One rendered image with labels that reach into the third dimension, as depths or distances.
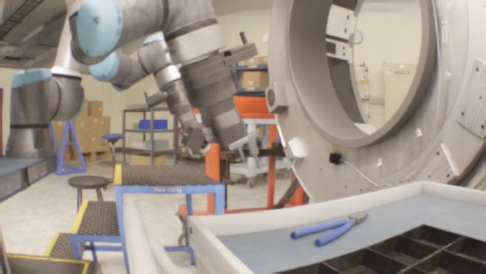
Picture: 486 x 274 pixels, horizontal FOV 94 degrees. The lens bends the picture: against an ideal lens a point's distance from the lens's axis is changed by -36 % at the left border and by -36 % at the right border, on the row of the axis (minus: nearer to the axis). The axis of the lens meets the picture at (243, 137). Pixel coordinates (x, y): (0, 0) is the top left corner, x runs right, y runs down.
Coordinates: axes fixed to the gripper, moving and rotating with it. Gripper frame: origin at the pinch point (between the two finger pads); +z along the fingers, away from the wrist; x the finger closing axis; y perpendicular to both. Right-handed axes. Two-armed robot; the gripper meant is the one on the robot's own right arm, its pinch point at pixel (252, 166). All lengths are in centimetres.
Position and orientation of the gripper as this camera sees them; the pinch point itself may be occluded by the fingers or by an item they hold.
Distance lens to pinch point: 58.1
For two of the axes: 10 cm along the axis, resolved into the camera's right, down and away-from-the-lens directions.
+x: 4.5, 1.6, -8.8
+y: -8.4, 4.1, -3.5
